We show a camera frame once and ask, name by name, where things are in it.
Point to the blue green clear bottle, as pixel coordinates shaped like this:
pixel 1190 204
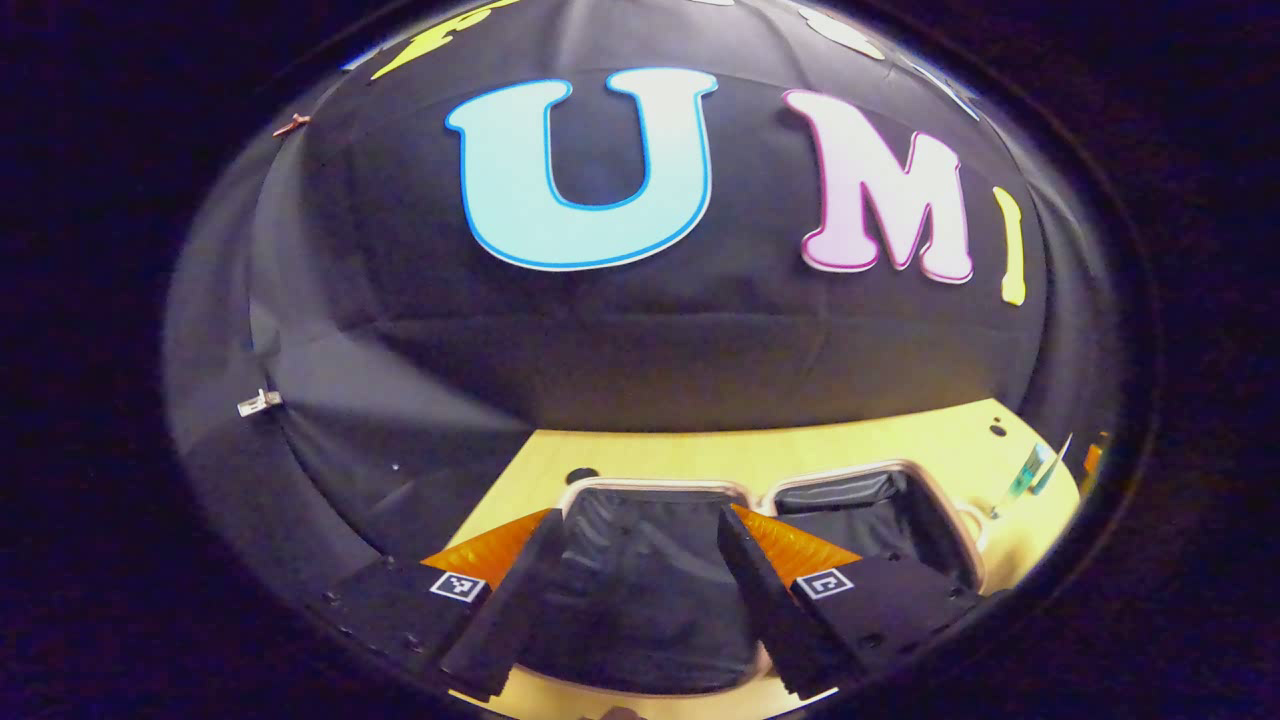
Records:
pixel 1030 472

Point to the white metal clip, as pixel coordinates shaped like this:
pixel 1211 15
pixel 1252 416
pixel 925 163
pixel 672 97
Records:
pixel 260 402

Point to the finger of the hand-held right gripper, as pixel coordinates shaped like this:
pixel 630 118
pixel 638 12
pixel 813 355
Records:
pixel 1091 460

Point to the black backdrop cloth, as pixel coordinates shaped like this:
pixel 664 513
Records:
pixel 640 340

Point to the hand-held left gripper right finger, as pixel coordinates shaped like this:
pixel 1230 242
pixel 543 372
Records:
pixel 770 620

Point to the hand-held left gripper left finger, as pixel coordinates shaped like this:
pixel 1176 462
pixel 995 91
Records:
pixel 510 620

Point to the copper clip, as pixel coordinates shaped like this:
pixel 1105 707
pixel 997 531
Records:
pixel 291 124

